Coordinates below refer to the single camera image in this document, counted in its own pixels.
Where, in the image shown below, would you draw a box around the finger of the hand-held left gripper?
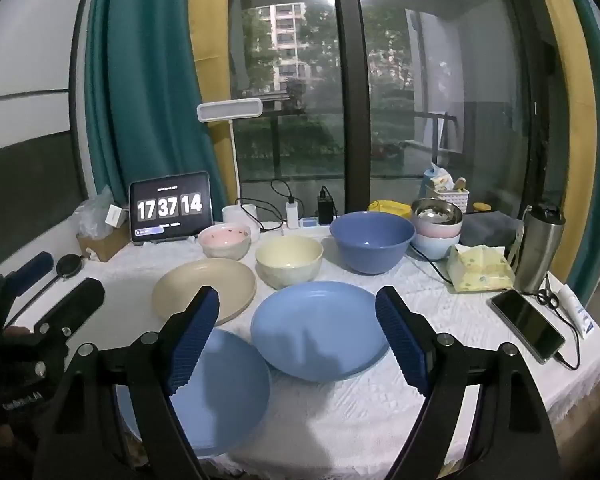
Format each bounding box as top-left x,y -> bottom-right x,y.
0,251 -> 55,306
30,277 -> 106,346

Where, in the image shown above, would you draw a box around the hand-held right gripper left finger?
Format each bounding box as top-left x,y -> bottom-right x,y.
32,286 -> 221,480

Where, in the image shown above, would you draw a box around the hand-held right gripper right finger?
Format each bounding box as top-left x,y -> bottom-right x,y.
375,286 -> 563,480

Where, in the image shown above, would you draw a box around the beige plate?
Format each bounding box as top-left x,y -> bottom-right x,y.
151,259 -> 257,327

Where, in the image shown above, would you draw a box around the blue plate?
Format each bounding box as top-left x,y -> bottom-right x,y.
115,327 -> 272,458
250,281 -> 396,382

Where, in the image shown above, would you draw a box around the pink spotted bowl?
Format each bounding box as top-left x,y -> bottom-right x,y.
197,223 -> 252,261

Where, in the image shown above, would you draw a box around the black round puck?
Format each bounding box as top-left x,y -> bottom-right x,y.
55,254 -> 84,277

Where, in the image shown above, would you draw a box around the clear plastic bag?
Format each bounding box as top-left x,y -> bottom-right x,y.
72,185 -> 131,238

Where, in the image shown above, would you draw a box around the small white box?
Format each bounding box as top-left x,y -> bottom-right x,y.
105,204 -> 129,229

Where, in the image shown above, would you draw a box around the white tablet stand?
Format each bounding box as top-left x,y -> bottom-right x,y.
139,232 -> 197,248

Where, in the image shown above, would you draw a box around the dark blue bowl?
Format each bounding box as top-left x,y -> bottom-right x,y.
329,211 -> 416,275

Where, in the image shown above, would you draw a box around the white textured tablecloth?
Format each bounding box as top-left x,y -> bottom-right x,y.
0,220 -> 600,473

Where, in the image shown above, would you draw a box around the yellow printed tissue pack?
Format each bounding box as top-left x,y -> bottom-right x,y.
447,244 -> 516,292

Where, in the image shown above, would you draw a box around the plain pink bowl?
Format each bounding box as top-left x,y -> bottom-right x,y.
411,216 -> 464,241

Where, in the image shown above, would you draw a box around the cream bowl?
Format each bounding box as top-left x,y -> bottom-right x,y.
255,235 -> 324,290

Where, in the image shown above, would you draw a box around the black smartphone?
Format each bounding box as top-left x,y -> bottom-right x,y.
491,288 -> 566,365

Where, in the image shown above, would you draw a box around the tablet showing clock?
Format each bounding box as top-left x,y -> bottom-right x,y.
129,171 -> 215,247

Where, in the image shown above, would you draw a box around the yellow packet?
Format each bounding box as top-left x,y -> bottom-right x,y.
369,200 -> 413,220

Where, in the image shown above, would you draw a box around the steel bowl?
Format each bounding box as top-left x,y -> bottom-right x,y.
410,198 -> 464,226

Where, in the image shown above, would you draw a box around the grey cloth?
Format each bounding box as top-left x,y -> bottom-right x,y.
461,211 -> 523,247

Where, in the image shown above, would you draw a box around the white basket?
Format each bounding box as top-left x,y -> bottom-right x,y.
425,187 -> 470,214

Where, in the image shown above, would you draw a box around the black scissors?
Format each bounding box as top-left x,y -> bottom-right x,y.
536,274 -> 562,311

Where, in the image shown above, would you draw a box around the white power strip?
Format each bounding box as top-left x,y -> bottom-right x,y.
280,215 -> 337,234

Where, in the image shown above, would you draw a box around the black charger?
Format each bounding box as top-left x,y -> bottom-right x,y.
317,186 -> 335,225

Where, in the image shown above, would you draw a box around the steel tumbler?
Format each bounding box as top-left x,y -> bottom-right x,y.
514,203 -> 566,295

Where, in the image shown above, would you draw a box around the blue tissue packet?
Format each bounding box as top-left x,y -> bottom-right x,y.
420,162 -> 455,199

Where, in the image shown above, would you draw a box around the white cream tube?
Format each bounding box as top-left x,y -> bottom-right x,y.
555,284 -> 597,335

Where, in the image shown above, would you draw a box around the white desk lamp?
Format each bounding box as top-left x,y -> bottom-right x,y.
196,100 -> 264,228

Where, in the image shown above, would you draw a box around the yellow curtain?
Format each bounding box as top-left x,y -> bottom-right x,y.
187,0 -> 241,211
527,0 -> 598,271

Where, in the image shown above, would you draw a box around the black phone cable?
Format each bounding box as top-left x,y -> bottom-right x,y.
414,249 -> 582,372

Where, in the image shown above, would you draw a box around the black charger cable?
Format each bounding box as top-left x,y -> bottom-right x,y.
271,178 -> 295,204

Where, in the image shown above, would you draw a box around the black window frame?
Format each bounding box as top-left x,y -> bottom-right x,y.
329,0 -> 374,216

